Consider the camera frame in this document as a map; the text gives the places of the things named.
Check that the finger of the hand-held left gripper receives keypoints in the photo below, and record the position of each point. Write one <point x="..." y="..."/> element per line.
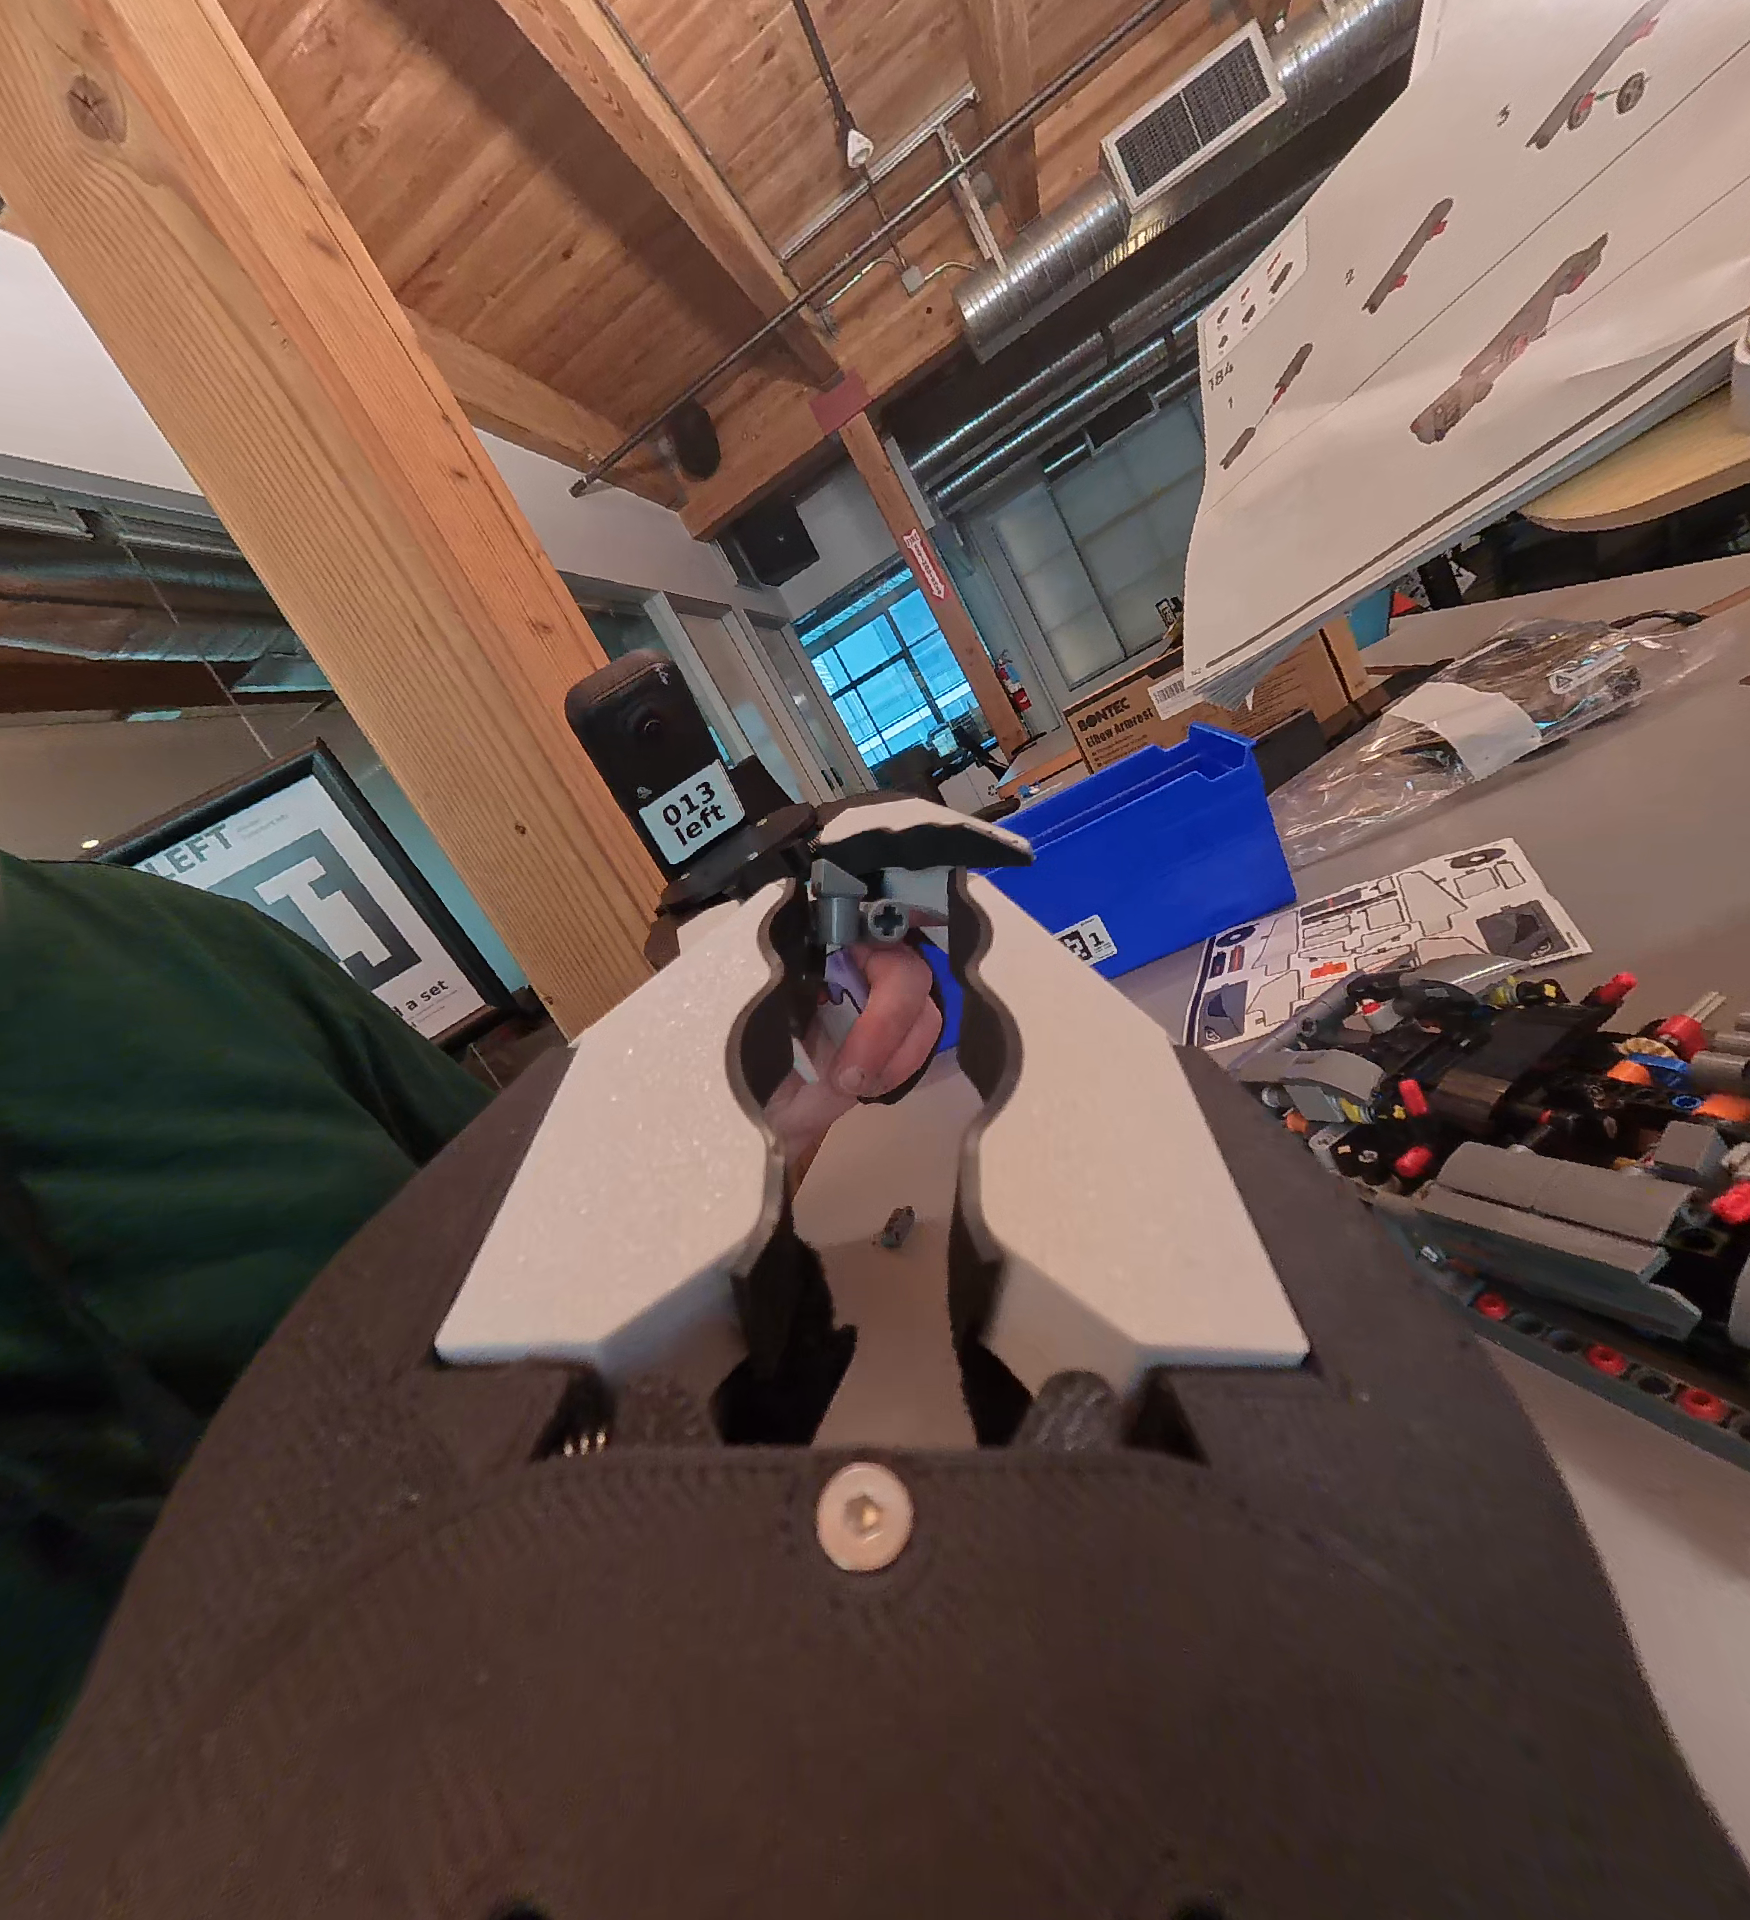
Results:
<point x="907" y="827"/>

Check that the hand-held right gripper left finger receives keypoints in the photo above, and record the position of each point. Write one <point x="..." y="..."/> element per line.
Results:
<point x="605" y="1200"/>

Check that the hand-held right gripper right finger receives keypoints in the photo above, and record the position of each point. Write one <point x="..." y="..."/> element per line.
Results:
<point x="1147" y="1200"/>

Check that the grey panel with black connector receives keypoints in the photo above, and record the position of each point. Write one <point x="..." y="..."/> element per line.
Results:
<point x="860" y="911"/>

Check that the blue bin with square tag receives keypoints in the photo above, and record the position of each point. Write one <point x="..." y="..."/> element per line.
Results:
<point x="1161" y="855"/>

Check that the toy car model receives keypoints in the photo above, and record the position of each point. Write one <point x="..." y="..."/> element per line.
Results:
<point x="1566" y="1200"/>

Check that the person's left hand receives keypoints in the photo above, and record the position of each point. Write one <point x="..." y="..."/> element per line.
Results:
<point x="884" y="1035"/>

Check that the red fire extinguisher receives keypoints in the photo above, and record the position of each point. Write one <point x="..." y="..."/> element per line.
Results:
<point x="1010" y="682"/>

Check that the cardboard box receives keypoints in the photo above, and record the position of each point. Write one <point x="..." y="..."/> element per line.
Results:
<point x="1116" y="720"/>

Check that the black framed floor sign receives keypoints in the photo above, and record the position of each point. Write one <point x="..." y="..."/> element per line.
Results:
<point x="322" y="899"/>

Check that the sticker sheet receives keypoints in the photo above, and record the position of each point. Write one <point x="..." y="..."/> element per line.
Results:
<point x="1385" y="916"/>

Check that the black ceiling pipe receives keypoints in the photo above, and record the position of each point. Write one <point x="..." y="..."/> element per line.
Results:
<point x="815" y="285"/>

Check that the clear bag with paper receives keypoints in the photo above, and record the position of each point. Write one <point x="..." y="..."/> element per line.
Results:
<point x="1491" y="720"/>

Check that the instruction booklet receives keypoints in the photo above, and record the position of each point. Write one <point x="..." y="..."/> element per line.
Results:
<point x="1417" y="375"/>

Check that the tan background table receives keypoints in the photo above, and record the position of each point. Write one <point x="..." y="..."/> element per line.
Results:
<point x="1687" y="473"/>

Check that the black wall speaker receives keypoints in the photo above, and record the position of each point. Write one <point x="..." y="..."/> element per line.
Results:
<point x="776" y="543"/>

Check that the wooden post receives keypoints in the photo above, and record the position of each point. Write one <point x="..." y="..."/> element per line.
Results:
<point x="291" y="450"/>

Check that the silver ventilation duct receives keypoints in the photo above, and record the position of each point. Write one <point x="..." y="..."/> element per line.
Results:
<point x="1056" y="255"/>

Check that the wall air vent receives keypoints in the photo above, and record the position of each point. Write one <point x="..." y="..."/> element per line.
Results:
<point x="1191" y="114"/>

